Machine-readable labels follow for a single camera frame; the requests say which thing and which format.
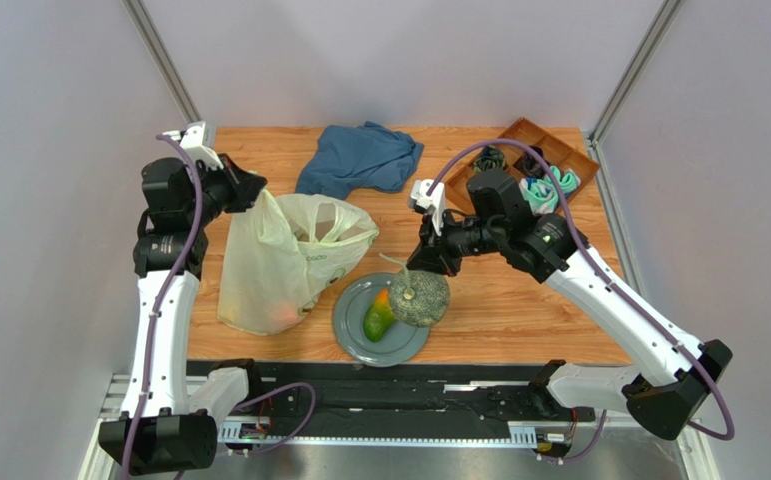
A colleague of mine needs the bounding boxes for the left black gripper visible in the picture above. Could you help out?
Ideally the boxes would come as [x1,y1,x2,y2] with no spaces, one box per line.
[184,153,266,227]

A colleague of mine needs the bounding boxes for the fake netted melon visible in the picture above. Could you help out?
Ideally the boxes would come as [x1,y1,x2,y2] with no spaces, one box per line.
[379,253,451,328]

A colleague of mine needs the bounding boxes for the translucent pale green plastic bag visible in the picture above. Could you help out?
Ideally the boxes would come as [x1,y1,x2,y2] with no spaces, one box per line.
[217,191,379,336]

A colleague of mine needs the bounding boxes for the fake green orange mango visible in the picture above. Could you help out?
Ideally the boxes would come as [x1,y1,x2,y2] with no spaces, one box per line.
[362,288,395,342]

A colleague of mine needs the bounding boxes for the grey round plate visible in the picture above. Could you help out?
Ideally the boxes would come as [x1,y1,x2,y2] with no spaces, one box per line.
[332,273,430,367]

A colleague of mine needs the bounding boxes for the fake orange fruit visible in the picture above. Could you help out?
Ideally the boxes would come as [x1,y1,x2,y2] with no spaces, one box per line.
[270,302,304,329]

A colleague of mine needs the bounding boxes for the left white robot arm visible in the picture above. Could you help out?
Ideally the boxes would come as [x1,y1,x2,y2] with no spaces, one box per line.
[98,153,267,478]

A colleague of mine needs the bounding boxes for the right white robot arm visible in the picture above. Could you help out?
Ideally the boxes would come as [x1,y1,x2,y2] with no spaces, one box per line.
[408,169,733,440]

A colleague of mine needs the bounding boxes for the dark green rolled sock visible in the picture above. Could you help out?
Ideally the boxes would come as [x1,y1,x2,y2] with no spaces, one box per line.
[470,145,508,173]

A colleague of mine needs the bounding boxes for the white teal rolled sock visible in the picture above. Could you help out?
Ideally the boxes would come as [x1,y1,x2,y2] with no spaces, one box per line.
[519,178,559,215]

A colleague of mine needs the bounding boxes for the black rolled sock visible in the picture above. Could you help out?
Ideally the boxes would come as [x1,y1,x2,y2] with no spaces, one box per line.
[513,152,546,179]

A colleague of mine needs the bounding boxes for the blue crumpled cloth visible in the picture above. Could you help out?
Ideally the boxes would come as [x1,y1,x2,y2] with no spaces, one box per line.
[295,121,424,200]

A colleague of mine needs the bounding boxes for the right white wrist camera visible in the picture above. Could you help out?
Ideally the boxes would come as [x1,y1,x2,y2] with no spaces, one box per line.
[407,179,446,236]

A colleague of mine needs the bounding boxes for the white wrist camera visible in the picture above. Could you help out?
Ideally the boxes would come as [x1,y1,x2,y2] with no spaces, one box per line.
[407,179,446,236]
[163,121,224,170]

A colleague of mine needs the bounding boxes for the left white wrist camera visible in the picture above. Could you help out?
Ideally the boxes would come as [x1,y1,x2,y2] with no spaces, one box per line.
[163,121,224,170]

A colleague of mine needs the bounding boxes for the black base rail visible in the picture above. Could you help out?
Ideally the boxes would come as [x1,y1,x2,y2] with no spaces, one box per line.
[219,361,598,457]

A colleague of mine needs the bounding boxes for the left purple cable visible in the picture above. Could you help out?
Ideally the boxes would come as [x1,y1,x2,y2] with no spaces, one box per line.
[118,133,204,480]

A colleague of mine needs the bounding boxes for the purple cable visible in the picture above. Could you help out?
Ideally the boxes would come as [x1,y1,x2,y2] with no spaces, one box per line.
[424,138,736,441]
[118,133,204,480]

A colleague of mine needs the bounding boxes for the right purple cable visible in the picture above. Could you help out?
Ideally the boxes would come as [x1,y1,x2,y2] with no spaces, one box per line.
[424,138,736,441]

